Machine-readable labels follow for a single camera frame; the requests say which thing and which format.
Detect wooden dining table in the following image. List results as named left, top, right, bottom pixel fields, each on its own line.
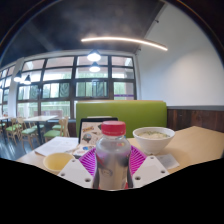
left=23, top=114, right=59, bottom=145

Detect white paper booklet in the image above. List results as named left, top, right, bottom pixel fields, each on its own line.
left=34, top=135, right=80, bottom=158

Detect green upholstered bench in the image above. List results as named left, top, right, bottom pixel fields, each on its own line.
left=75, top=100, right=168, bottom=139

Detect paper receipt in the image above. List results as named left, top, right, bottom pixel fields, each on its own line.
left=155, top=153, right=181, bottom=171

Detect black-framed tablet with stickers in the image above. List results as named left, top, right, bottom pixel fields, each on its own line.
left=78, top=116, right=119, bottom=145

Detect black pendant ceiling lamps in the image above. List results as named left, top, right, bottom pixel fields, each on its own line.
left=13, top=49, right=102, bottom=86

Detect yellow mug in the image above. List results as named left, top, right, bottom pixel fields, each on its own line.
left=42, top=152, right=75, bottom=175

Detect clear bottle with red cap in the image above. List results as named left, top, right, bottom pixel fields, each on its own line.
left=91, top=120, right=134, bottom=191

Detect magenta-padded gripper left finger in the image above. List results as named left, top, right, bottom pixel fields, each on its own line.
left=56, top=146, right=98, bottom=190

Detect curved linear ceiling light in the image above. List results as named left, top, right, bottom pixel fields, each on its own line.
left=80, top=35, right=169, bottom=52

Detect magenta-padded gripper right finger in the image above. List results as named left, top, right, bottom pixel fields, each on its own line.
left=127, top=144, right=170, bottom=190

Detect wooden chairs with green seats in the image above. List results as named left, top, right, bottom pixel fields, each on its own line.
left=0, top=114, right=71, bottom=150

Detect white bowl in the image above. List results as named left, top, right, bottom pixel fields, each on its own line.
left=132, top=126, right=177, bottom=155

